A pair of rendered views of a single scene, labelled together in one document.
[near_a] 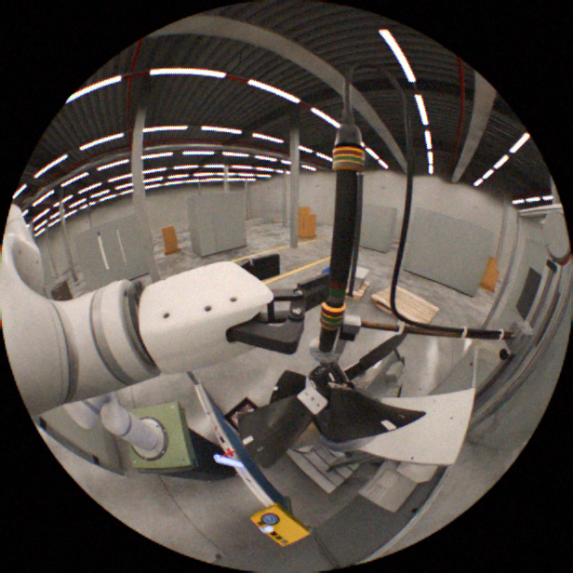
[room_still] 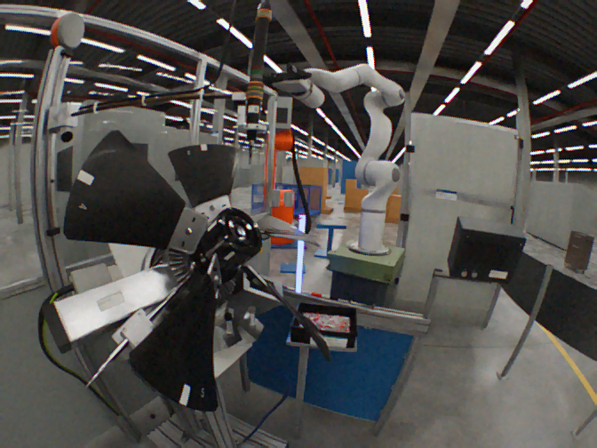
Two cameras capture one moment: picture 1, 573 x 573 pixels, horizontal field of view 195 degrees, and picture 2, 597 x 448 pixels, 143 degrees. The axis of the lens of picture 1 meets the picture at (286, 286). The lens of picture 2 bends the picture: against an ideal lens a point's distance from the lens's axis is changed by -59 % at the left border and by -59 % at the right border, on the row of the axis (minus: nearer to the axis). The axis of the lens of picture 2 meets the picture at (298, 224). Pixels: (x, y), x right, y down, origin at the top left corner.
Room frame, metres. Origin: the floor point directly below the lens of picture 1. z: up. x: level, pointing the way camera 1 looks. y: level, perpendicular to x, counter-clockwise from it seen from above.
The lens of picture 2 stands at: (0.83, -0.26, 1.35)
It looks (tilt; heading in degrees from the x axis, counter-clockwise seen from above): 12 degrees down; 152
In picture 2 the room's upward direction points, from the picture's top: 3 degrees clockwise
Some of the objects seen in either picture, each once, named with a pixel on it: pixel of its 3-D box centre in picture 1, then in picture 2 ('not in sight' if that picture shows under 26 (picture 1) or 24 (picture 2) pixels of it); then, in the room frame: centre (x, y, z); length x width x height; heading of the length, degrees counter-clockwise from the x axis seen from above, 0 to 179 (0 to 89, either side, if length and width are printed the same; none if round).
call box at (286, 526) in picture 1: (280, 524); not in sight; (-0.22, 0.02, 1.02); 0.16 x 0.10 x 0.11; 38
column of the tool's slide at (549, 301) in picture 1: (438, 428); (64, 306); (0.02, -0.77, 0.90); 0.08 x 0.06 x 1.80; 163
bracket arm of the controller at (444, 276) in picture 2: not in sight; (463, 277); (0.52, 0.59, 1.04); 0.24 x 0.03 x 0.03; 38
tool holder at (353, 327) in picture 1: (332, 335); (249, 112); (0.23, -0.09, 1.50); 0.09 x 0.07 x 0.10; 73
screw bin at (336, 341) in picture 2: (250, 421); (324, 324); (0.25, 0.18, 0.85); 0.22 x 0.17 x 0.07; 52
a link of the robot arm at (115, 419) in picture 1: (101, 398); (380, 186); (0.04, 0.58, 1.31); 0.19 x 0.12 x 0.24; 4
